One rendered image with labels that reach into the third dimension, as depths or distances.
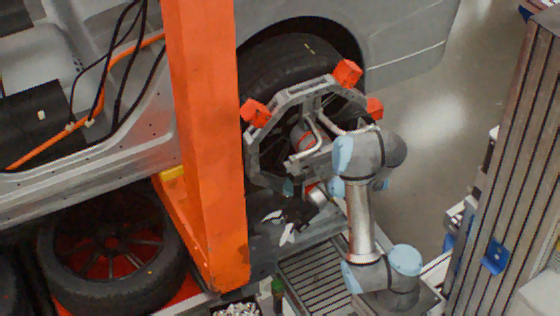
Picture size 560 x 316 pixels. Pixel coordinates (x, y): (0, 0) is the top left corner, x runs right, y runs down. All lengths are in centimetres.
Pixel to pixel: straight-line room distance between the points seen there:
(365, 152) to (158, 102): 96
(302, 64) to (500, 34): 256
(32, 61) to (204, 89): 153
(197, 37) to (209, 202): 69
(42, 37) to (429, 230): 215
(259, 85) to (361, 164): 74
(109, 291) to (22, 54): 120
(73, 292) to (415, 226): 178
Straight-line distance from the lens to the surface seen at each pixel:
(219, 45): 210
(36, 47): 358
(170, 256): 313
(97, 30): 347
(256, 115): 279
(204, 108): 222
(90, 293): 309
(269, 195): 367
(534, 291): 224
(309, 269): 363
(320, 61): 293
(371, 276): 242
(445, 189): 408
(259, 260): 323
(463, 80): 476
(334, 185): 263
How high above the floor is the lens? 302
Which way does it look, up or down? 47 degrees down
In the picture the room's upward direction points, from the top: straight up
